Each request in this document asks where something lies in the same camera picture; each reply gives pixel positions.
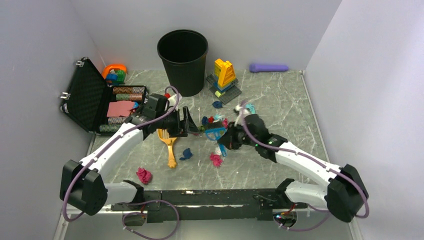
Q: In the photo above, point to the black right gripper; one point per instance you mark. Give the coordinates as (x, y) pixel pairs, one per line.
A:
(229, 139)

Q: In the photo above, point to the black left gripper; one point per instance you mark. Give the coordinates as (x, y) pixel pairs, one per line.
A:
(183, 127)

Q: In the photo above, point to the blue brush with black bristles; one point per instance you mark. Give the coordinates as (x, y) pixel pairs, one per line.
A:
(214, 131)

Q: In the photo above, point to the yellow slotted plastic scoop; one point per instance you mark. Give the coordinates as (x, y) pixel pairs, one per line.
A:
(169, 141)

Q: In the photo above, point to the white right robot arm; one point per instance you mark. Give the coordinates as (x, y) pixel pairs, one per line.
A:
(336, 189)

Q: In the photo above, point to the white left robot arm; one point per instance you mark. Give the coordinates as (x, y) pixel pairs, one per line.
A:
(82, 185)

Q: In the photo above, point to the magenta paper scrap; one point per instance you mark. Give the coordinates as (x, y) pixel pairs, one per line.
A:
(225, 123)

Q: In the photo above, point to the dark blue paper scrap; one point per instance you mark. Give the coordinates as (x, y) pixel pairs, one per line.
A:
(186, 154)

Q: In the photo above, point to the pink paper scrap centre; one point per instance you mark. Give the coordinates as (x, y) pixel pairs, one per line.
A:
(216, 159)

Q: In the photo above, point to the cyan paper scrap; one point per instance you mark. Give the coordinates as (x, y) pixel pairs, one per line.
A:
(251, 108)

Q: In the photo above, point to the navy paper scrap near bricks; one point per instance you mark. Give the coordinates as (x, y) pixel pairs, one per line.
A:
(217, 104)

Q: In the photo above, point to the yellow toy brick building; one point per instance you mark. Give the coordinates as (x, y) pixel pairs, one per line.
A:
(223, 81)

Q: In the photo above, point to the large pink paper scrap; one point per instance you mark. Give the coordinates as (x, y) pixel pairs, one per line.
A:
(144, 175)

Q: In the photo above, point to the purple cylinder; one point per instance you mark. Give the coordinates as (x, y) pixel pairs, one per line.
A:
(259, 67)

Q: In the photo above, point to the black plastic trash bin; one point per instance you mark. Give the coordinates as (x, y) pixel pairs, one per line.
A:
(183, 53)

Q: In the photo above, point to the orange tape dispenser toy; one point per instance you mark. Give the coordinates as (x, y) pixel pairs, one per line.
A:
(115, 74)

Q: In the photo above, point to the black poker chip case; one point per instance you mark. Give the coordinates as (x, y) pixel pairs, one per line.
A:
(88, 96)

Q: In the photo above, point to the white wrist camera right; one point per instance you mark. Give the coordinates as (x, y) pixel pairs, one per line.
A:
(241, 110)

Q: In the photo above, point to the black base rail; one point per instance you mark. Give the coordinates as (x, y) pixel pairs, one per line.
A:
(212, 204)

